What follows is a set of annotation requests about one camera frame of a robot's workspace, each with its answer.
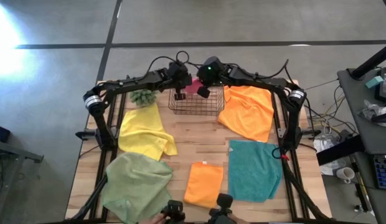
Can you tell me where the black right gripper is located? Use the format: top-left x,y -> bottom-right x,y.
197,56 -> 226,100

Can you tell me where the pink microfiber towel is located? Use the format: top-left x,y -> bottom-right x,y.
184,77 -> 206,95

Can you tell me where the orange microfiber towel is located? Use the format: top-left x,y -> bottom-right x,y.
183,161 -> 224,208
217,85 -> 275,143

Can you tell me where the teal microfiber towel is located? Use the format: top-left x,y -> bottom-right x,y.
227,139 -> 283,203

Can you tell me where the yellow microfiber towel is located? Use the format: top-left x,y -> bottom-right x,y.
118,102 -> 179,161

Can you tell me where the light green microfiber towel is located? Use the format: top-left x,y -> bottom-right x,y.
101,151 -> 174,224

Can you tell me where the green artificial plant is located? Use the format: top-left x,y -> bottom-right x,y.
129,88 -> 158,108

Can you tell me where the person's hand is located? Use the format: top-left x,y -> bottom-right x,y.
138,213 -> 166,224

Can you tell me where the black desk support beam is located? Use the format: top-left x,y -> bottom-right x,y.
316,134 -> 365,166

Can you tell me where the black round pole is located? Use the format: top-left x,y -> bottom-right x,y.
350,42 -> 386,80

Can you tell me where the small teal box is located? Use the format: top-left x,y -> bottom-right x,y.
365,75 -> 384,90

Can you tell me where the white mug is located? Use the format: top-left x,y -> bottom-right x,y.
336,167 -> 355,184

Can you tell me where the clear plastic bag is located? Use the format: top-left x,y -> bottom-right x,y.
357,99 -> 386,130

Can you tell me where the grey side desk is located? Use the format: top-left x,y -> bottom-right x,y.
337,67 -> 386,224

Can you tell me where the black device with blue light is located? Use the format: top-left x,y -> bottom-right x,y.
0,123 -> 12,144

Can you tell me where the dark grey side table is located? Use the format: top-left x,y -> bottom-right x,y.
0,139 -> 44,224

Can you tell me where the copper wire basket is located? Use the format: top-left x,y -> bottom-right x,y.
167,79 -> 225,116

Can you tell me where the black aluminium table frame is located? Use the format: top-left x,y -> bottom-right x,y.
68,79 -> 337,224

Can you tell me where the black teleoperation handle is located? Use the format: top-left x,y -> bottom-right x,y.
208,192 -> 234,224
161,200 -> 185,224

